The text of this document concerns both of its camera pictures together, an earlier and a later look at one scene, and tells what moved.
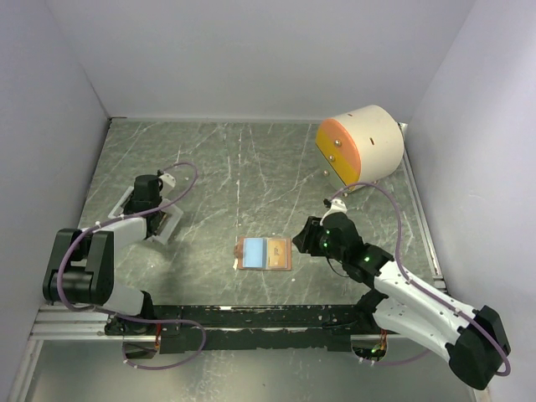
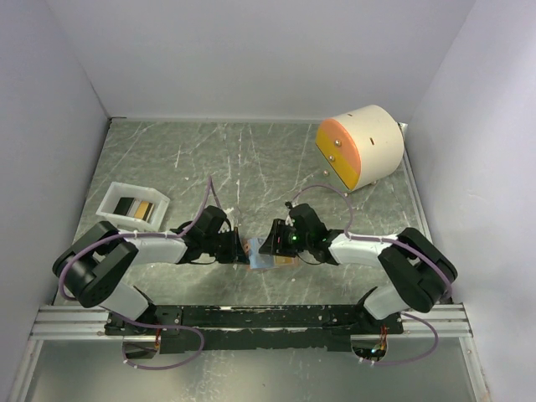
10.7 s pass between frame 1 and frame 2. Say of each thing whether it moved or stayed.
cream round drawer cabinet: stayed
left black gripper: moved
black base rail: stayed
